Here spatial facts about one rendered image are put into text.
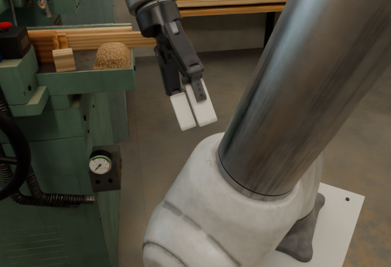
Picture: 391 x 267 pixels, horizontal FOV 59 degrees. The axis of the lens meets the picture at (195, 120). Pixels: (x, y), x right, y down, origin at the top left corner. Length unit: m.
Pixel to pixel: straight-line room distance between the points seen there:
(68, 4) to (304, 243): 0.92
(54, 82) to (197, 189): 0.59
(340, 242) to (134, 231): 1.09
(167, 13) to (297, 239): 0.46
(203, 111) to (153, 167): 1.46
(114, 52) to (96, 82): 0.09
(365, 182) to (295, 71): 1.79
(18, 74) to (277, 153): 0.61
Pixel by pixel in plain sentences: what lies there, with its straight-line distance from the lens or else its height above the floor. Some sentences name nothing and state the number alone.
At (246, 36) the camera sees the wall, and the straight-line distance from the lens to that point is 3.65.
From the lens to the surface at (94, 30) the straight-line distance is 1.03.
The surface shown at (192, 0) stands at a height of 0.61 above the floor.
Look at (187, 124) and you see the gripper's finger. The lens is 0.65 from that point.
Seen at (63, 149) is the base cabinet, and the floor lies 0.68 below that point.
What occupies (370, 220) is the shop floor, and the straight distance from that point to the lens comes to 1.86.
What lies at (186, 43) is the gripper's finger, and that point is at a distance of 0.53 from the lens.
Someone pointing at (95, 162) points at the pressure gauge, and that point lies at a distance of 0.95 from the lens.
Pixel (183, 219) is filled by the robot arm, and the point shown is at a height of 0.92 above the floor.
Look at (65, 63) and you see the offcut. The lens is 0.89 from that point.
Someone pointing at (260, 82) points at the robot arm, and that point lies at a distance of 0.32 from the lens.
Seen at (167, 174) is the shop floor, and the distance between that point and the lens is 1.91.
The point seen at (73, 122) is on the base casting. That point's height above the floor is 0.76.
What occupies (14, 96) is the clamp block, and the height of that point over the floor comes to 0.89.
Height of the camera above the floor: 1.23
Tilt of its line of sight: 32 degrees down
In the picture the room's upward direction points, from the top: straight up
